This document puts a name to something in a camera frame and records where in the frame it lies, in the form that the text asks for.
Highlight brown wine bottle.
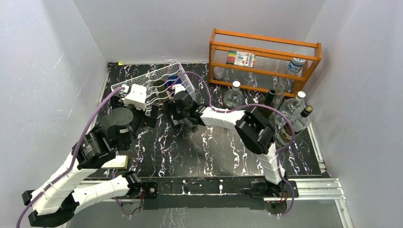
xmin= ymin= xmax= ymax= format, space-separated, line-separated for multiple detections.
xmin=156 ymin=88 xmax=173 ymax=103

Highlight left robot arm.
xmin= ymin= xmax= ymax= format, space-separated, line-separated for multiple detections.
xmin=22 ymin=96 xmax=159 ymax=228

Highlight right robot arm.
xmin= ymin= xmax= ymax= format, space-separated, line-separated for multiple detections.
xmin=161 ymin=91 xmax=288 ymax=197

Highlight round clear glass bottle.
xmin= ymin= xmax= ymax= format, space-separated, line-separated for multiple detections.
xmin=224 ymin=81 xmax=244 ymax=109

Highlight dark green open bottle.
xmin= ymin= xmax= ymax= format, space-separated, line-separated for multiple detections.
xmin=258 ymin=89 xmax=277 ymax=119

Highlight orange wooden shelf rack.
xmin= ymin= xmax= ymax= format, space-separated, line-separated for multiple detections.
xmin=209 ymin=28 xmax=322 ymax=97

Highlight clear bottle silver cap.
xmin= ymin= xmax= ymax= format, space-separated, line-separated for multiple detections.
xmin=274 ymin=91 xmax=306 ymax=128

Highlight dark bottle black foil top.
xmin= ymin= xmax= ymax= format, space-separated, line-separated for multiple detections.
xmin=279 ymin=105 xmax=314 ymax=145

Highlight small clear plastic cup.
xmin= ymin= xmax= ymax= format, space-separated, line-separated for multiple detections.
xmin=213 ymin=66 xmax=225 ymax=80

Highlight beige remote control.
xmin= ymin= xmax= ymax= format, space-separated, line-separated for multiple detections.
xmin=101 ymin=155 xmax=129 ymax=170

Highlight colour marker pen set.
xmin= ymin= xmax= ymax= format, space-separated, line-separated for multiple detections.
xmin=226 ymin=50 xmax=256 ymax=68

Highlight blue white lidded jar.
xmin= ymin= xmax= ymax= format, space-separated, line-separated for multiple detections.
xmin=288 ymin=57 xmax=306 ymax=76

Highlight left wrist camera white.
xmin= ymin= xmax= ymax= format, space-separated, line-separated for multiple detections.
xmin=123 ymin=84 xmax=147 ymax=111

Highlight white wire wine rack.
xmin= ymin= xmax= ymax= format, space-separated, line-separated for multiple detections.
xmin=111 ymin=62 xmax=196 ymax=111

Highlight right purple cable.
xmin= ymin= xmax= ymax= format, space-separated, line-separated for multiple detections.
xmin=170 ymin=71 xmax=296 ymax=217

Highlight purple cable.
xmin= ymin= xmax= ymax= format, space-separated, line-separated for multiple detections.
xmin=16 ymin=85 xmax=126 ymax=228
xmin=170 ymin=71 xmax=296 ymax=217

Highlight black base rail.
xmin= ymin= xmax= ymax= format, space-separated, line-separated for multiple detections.
xmin=141 ymin=176 xmax=302 ymax=210

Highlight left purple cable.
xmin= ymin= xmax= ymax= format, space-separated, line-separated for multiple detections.
xmin=16 ymin=85 xmax=126 ymax=228

